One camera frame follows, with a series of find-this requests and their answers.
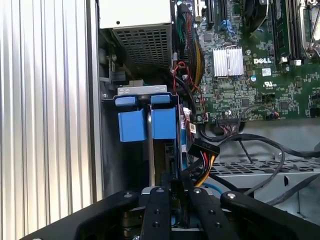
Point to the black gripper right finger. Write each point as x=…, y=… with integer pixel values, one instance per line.
x=210, y=220

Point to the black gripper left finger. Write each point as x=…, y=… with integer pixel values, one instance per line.
x=157, y=220

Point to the hard disk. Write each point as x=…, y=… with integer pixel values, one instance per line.
x=131, y=127
x=163, y=125

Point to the metal disk bay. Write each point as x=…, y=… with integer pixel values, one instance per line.
x=142, y=89

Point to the perforated metal drive cage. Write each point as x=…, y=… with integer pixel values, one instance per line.
x=235, y=183

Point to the open grey PC case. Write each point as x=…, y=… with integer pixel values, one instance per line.
x=262, y=130

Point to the green Dell motherboard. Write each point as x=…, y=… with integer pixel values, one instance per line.
x=275, y=95

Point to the silver finned chipset heatsink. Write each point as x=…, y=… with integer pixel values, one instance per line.
x=228, y=62

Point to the grey power supply unit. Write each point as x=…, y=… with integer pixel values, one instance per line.
x=135, y=15

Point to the black expansion slot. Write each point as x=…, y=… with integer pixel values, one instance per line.
x=210, y=12

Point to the white expansion slot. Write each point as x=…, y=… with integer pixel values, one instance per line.
x=198, y=6

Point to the thin metal locking lever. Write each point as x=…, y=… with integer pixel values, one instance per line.
x=313, y=32

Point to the CPU socket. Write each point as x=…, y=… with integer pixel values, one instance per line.
x=307, y=25

